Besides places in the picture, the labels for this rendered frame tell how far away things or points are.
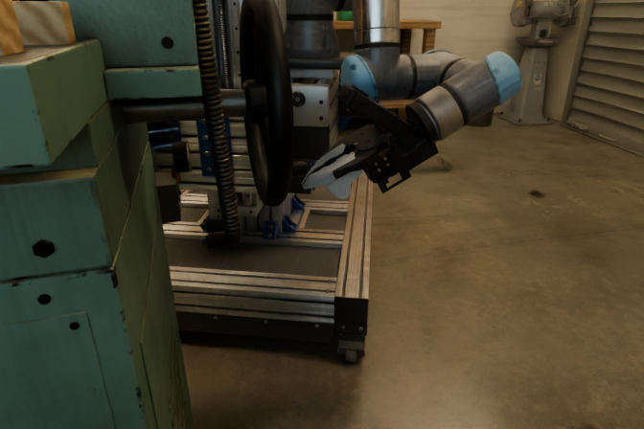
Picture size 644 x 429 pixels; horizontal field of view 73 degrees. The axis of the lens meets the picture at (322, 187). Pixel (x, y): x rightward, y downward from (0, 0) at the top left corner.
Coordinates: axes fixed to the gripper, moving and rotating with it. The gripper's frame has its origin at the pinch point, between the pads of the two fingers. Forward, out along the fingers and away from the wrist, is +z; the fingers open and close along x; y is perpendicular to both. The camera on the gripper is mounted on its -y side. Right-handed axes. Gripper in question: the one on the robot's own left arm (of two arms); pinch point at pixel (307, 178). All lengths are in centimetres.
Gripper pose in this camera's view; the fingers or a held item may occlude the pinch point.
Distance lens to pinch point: 65.9
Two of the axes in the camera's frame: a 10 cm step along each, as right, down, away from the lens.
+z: -8.6, 5.2, 0.0
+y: 4.4, 7.4, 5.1
